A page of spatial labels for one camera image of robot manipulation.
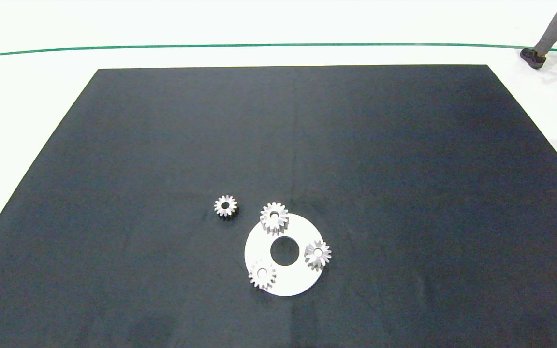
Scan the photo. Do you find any large steel gear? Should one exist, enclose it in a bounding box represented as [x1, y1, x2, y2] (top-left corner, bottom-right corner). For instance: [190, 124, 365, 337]
[260, 202, 290, 235]

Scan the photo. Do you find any small steel gear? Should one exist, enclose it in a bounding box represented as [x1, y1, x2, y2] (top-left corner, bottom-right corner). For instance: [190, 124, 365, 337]
[304, 240, 332, 270]
[214, 195, 238, 218]
[249, 261, 277, 290]

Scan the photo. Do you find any round white plate with pins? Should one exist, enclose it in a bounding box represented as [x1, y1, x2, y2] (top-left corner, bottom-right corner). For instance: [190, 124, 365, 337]
[244, 213, 325, 297]

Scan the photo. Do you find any dark rectangular mat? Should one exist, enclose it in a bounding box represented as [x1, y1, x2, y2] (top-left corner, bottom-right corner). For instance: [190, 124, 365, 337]
[0, 64, 557, 348]

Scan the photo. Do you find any person's dark shoe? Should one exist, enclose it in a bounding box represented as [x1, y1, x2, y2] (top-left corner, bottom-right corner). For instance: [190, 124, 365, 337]
[520, 48, 547, 70]

